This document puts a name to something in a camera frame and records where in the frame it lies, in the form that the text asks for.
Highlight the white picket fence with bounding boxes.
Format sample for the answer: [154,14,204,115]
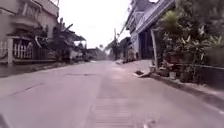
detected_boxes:
[0,36,56,66]

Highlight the pale building with balcony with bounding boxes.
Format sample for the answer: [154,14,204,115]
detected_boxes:
[0,0,60,64]

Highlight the concrete kerb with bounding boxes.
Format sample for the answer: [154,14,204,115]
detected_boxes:
[133,69,224,111]

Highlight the dark low wall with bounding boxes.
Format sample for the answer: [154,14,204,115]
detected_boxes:
[194,64,224,89]

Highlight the dense green bushes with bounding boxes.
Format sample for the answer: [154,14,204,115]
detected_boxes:
[154,0,224,84]

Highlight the tree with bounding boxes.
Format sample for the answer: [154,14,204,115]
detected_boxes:
[105,28,123,62]

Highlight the grey concrete verge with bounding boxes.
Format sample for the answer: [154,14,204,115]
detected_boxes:
[0,60,88,78]

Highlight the grey concrete road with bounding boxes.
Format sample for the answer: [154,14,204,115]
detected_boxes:
[0,59,224,128]

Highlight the leafy plants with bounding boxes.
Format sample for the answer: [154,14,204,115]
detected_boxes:
[33,18,88,64]

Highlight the tall building with awning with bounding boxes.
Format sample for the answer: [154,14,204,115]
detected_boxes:
[124,0,178,62]

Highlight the pale leaning pole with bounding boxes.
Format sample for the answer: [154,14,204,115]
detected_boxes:
[150,29,159,71]

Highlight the low buildings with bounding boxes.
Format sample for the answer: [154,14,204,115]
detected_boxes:
[84,47,108,62]

